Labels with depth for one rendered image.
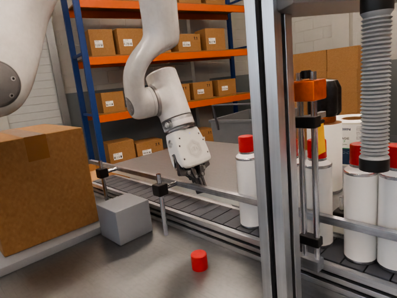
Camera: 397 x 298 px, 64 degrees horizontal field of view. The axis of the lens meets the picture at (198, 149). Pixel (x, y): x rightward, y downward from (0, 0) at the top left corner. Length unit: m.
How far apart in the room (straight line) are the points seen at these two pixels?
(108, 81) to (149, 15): 4.32
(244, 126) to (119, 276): 2.46
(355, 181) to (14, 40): 0.59
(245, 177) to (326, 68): 3.59
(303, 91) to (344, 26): 5.26
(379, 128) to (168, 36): 0.52
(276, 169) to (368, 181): 0.17
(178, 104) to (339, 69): 3.44
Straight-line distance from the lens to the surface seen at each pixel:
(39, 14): 0.65
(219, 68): 6.09
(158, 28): 0.79
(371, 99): 0.45
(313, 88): 0.49
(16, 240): 0.91
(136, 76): 0.77
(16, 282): 0.83
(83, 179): 0.92
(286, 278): 0.53
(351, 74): 4.07
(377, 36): 0.44
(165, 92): 0.81
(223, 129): 3.17
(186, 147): 0.80
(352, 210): 0.59
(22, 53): 0.60
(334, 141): 0.88
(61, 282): 0.77
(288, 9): 0.44
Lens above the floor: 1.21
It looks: 12 degrees down
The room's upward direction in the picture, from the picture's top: 6 degrees counter-clockwise
